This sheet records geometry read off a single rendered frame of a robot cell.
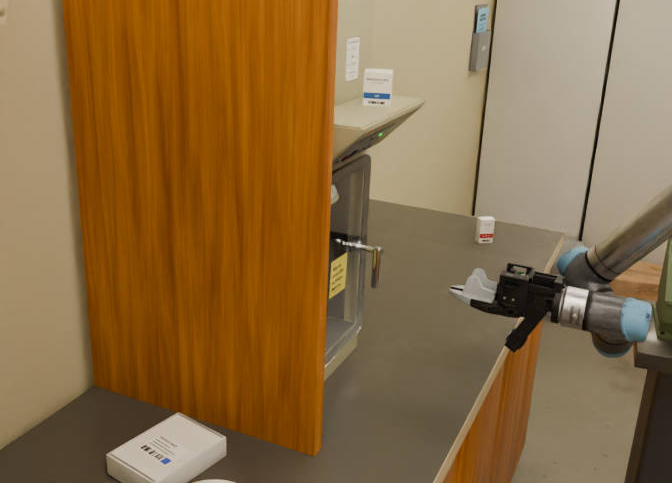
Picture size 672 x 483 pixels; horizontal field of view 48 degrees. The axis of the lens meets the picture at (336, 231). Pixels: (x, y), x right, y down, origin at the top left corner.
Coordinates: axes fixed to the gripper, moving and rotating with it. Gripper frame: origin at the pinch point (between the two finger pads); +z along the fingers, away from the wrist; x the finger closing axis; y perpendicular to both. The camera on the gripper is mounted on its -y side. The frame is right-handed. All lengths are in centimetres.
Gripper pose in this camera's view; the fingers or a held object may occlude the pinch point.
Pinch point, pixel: (456, 293)
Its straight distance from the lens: 151.3
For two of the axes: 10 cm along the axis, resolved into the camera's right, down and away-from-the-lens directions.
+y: 0.4, -9.4, -3.4
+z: -9.1, -1.7, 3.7
